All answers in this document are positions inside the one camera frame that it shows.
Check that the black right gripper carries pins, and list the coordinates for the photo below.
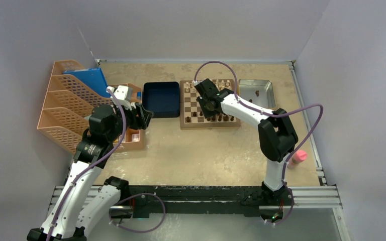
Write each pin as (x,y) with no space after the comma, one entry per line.
(207,114)

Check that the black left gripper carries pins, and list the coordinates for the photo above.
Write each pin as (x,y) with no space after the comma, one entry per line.
(140,121)

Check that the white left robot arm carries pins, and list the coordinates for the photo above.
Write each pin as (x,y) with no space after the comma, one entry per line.
(70,219)

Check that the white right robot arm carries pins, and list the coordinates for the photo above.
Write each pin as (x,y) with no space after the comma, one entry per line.
(277,136)

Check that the row of light chess pieces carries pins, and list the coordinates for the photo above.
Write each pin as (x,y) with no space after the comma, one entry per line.
(188,85)

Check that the wooden chess board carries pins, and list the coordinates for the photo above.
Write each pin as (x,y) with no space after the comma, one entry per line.
(189,104)

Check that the orange plastic basket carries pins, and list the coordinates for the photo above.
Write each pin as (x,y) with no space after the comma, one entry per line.
(133,139)

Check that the dark blue tin box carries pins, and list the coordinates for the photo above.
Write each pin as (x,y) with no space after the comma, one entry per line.
(162,98)

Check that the gold metal tin tray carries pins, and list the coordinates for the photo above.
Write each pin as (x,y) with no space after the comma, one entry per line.
(247,88)

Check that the blue folder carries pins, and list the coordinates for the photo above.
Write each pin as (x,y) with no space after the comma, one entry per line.
(93,78)

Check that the orange plastic file rack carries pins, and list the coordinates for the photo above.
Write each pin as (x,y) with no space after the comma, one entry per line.
(67,103)

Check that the pink capped bottle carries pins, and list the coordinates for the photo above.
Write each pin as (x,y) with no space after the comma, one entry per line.
(298,157)

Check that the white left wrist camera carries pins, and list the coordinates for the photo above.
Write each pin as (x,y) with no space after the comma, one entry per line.
(122,95)

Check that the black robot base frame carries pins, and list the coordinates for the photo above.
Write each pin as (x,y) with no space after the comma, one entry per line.
(249,201)

